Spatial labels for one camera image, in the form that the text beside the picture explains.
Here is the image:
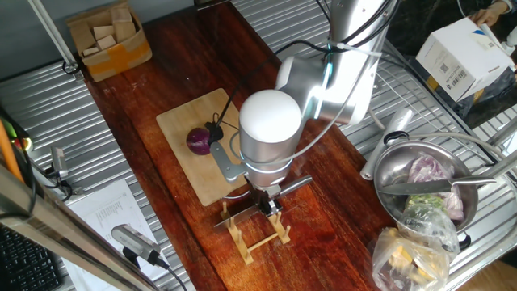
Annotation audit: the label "glossy wood-grain table mat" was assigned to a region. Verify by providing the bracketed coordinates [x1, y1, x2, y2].
[82, 0, 399, 291]

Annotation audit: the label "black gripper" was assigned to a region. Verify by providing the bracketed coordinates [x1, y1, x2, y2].
[246, 183, 284, 218]

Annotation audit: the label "purple onion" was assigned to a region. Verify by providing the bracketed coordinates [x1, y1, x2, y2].
[185, 127, 213, 157]

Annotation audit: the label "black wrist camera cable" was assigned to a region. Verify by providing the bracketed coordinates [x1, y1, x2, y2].
[212, 39, 338, 130]

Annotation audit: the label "orange rod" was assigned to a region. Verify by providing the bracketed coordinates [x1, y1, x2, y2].
[0, 119, 25, 183]

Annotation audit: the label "steel kitchen knife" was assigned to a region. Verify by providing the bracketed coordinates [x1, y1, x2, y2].
[377, 174, 498, 197]

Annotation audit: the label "green vegetable piece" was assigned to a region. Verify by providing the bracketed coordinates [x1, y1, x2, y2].
[406, 193, 445, 211]

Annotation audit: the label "white thin arm cable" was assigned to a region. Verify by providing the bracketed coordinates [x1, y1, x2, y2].
[229, 42, 384, 167]

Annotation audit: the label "black plastic bag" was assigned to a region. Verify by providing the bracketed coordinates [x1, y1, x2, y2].
[407, 56, 517, 130]

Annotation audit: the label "person's bare hand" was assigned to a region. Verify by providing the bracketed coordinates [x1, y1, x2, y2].
[469, 2, 509, 27]

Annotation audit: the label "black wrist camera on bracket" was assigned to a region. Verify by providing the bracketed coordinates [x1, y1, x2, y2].
[204, 120, 250, 183]

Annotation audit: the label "black keyboard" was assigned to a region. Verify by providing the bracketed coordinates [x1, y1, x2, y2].
[0, 224, 64, 291]

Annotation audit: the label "silver bar-shaped camera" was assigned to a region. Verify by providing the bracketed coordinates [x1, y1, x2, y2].
[111, 224, 189, 291]

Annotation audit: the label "small silver camera on mount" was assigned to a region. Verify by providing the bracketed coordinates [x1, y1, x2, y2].
[40, 145, 84, 203]

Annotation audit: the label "white plastic roll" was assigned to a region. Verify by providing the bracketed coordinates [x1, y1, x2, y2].
[359, 107, 415, 182]

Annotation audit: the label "bamboo cutting board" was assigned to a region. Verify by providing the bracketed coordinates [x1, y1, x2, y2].
[156, 87, 259, 207]

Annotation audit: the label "wooden knife rack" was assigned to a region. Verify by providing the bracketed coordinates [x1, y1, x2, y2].
[219, 200, 292, 267]

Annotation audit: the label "clear plastic bag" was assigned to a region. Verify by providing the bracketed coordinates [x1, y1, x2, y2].
[371, 204, 461, 291]

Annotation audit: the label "steel cleaver knife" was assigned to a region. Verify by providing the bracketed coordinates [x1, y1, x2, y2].
[212, 174, 314, 234]

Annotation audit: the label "polished steel bar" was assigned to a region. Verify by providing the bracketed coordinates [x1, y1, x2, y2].
[0, 161, 162, 291]

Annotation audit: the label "silver metal pole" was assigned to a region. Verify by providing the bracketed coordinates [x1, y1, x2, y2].
[27, 0, 81, 76]

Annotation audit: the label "printed paper sheet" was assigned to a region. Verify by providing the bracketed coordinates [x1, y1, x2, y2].
[62, 179, 174, 291]

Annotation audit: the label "steel bowl with black handles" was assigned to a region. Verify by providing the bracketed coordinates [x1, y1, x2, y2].
[372, 129, 481, 251]

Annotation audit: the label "white cardboard box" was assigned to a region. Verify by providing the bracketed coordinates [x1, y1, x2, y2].
[415, 16, 516, 103]

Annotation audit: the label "purple vegetable pieces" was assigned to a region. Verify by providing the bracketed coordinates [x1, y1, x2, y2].
[406, 153, 465, 221]

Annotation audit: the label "grey hose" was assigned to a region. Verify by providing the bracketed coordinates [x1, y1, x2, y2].
[406, 131, 498, 163]

